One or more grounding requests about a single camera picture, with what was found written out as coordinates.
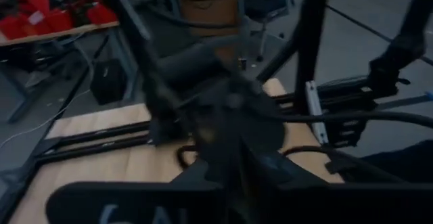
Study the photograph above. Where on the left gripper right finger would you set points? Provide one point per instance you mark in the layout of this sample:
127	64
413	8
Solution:
267	170

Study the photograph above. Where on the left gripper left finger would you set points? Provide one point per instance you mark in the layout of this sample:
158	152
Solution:
216	170

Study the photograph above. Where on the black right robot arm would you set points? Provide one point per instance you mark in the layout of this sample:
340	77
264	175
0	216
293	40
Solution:
189	65

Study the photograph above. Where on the brown cardboard box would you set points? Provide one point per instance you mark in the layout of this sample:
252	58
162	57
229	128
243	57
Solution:
209	11

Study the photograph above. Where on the black office chair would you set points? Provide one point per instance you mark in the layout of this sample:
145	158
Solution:
267	5

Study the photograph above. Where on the black box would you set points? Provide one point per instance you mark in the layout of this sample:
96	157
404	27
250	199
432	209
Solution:
108	82

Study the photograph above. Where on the workbench with grey legs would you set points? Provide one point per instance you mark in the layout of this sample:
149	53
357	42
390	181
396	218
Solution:
67	31

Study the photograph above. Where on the silver metal bracket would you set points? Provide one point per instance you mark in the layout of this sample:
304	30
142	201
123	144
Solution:
316	115

